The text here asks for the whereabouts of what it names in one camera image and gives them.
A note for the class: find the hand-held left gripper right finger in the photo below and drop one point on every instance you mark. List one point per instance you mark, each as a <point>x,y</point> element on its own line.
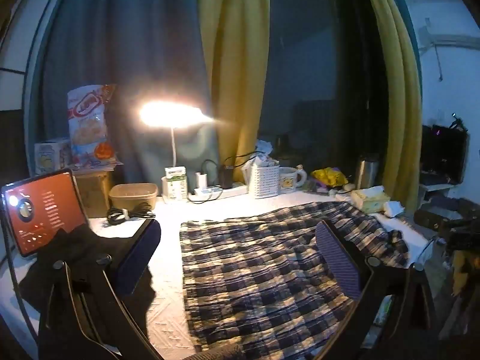
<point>339,258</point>

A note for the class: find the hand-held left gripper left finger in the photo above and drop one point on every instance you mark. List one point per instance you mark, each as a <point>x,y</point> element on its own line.
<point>138,258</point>

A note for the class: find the plaid pants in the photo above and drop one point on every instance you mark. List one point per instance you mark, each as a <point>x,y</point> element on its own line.
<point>255,270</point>

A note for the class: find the small white cartoon box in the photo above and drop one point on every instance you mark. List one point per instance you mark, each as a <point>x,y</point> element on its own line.
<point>50,155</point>

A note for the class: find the brown cardboard box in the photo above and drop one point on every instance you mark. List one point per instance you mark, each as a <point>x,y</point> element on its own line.
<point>93,191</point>

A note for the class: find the brown paper bowl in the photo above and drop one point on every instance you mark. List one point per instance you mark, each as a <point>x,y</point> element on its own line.
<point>133,197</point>

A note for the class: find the tissue pack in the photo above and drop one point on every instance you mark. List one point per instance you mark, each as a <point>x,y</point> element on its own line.
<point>369,198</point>

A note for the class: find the crumpled white tissue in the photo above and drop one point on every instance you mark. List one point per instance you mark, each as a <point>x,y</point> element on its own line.
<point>393,209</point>

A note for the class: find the yellow bag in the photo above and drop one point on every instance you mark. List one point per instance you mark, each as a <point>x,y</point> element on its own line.
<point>330,176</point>

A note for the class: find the green white milk carton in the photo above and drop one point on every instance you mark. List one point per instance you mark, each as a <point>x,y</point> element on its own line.
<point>176,183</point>

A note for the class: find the steel thermos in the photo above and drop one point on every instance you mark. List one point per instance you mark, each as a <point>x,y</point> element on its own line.
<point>366,172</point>

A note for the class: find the printed snack bag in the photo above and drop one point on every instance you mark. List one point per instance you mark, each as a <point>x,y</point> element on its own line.
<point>88,127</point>

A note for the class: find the white printed mug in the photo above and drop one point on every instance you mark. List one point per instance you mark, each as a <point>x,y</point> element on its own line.
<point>288,178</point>

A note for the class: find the white charger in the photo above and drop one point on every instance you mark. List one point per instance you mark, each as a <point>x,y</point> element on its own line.
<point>201,182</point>

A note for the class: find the brown case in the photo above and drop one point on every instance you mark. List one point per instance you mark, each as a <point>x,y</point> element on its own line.
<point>431,217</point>

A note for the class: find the white perforated basket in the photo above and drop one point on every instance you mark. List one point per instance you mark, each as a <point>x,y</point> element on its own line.
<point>264,182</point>

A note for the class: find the white power strip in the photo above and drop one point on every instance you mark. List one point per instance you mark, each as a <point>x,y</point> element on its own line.
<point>225,193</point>

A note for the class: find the black charger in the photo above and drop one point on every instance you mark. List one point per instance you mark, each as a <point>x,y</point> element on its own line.
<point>226,176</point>

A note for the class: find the crumpled white plastic bag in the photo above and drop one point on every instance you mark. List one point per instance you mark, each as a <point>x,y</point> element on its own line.
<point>264,153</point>

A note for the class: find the white desk lamp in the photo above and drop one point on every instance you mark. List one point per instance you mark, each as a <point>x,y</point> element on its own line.
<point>172,114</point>

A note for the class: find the black bag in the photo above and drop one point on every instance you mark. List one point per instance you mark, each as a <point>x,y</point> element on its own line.
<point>444,153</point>

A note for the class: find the yellow curtain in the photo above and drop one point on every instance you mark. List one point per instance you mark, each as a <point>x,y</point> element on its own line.
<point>232,63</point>
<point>401,101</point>

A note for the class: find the teal curtain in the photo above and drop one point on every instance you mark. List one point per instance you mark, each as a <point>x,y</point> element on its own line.
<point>112,45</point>

